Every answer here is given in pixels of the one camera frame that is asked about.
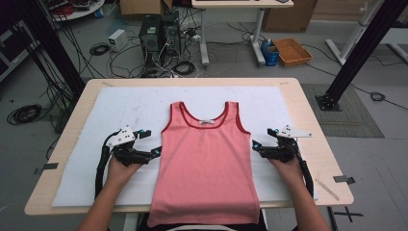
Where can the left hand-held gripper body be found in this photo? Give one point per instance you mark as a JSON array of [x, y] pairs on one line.
[[123, 136]]

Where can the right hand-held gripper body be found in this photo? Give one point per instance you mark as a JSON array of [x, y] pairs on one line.
[[288, 150]]

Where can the pink tank top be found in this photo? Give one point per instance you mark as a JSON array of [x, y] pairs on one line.
[[205, 166]]

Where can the person's right hand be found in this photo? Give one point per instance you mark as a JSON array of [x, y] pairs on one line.
[[290, 173]]

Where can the person's left hand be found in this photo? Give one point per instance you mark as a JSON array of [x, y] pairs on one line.
[[120, 174]]

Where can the thin wooden strip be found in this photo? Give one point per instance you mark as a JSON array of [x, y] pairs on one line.
[[327, 189]]

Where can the black tape piece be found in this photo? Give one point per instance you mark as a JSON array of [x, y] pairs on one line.
[[341, 179], [49, 166]]

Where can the grey floor mat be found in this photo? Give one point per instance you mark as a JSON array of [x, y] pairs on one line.
[[346, 109]]

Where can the blue box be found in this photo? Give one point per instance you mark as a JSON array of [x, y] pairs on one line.
[[270, 54]]

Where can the black computer tower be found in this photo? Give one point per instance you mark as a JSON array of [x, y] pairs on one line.
[[150, 40], [171, 33]]

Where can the white power supply box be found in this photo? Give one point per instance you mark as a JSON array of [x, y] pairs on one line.
[[117, 39]]

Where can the black metal stand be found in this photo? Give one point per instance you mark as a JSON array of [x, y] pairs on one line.
[[54, 48], [362, 48]]

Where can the large cardboard box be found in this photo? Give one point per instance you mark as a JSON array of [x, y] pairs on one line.
[[288, 16]]

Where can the white metal stand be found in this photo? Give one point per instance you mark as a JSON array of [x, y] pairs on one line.
[[352, 35]]

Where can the open cardboard box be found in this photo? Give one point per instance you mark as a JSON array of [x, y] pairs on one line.
[[141, 6]]

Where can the round white table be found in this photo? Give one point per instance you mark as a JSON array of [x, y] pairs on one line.
[[86, 9]]

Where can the white standing desk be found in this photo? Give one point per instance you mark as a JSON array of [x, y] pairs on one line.
[[240, 3]]

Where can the dark equipment rack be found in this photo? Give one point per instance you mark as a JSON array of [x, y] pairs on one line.
[[12, 48]]

